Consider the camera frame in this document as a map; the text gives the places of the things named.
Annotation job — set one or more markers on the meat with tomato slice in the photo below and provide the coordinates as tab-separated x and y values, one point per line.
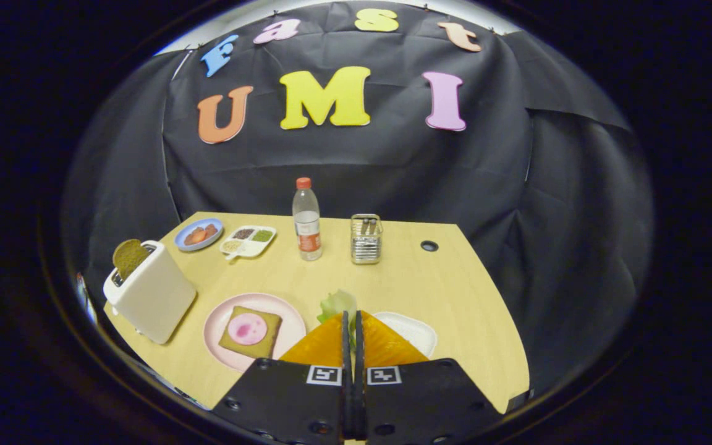
198	235

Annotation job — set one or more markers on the green lettuce leaf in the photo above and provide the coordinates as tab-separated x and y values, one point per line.
336	304

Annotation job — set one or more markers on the white divided spice tray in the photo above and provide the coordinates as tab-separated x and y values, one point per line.
251	246

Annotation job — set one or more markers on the white toaster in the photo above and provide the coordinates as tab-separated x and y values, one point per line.
155	303

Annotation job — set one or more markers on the bread slice under ham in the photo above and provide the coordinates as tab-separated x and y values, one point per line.
232	346

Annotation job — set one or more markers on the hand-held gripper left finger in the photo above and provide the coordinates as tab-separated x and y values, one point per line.
288	402

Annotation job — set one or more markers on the brown toast slice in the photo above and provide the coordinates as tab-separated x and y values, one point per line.
128	256

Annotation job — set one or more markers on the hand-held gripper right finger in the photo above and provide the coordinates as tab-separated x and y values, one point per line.
424	402

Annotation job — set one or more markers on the small white plate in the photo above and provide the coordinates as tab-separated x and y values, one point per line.
415	330

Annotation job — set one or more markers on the clear red capped water bottle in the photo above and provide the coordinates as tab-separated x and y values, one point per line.
308	228

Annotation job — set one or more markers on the pink ham slice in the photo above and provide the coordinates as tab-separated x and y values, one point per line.
247	329

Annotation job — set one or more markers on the blue plate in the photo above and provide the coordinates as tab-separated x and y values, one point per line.
183	244

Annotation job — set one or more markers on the pink plate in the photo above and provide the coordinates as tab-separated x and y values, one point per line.
217	327

